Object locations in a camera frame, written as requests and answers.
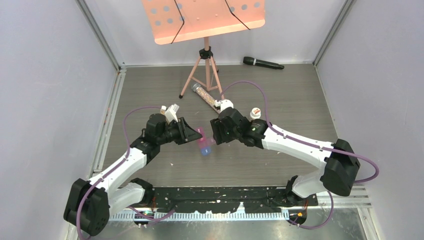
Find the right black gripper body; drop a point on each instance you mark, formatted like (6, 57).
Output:
(233, 135)

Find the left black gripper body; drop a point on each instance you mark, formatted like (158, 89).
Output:
(170, 134)

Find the pink blue weekly pill organizer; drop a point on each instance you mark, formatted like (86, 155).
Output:
(204, 143)

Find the white vitamin pill bottle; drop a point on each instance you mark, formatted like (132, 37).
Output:
(255, 113)

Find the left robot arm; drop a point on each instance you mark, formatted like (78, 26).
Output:
(92, 202)

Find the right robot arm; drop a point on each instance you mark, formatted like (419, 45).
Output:
(336, 165)

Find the black microphone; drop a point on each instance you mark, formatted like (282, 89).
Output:
(251, 61)

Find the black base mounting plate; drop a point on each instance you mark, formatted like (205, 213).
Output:
(222, 200)

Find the pink music stand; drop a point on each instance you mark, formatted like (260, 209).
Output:
(174, 21)

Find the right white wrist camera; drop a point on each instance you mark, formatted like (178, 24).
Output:
(222, 104)

